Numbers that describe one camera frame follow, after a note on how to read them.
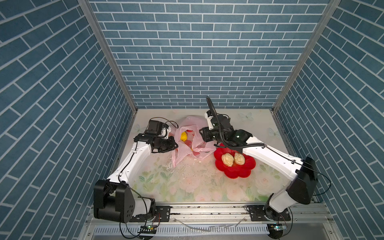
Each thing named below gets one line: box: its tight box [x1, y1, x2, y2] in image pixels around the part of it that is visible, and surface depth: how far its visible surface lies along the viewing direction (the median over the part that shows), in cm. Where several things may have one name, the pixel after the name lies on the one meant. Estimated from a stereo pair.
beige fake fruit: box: [221, 153, 235, 167], surface depth 89 cm
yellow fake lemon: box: [180, 131, 188, 142], surface depth 100 cm
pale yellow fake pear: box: [234, 152, 246, 166], surface depth 90 cm
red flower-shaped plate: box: [214, 143, 256, 179], surface depth 90 cm
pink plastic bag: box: [172, 115, 217, 168], surface depth 88 cm
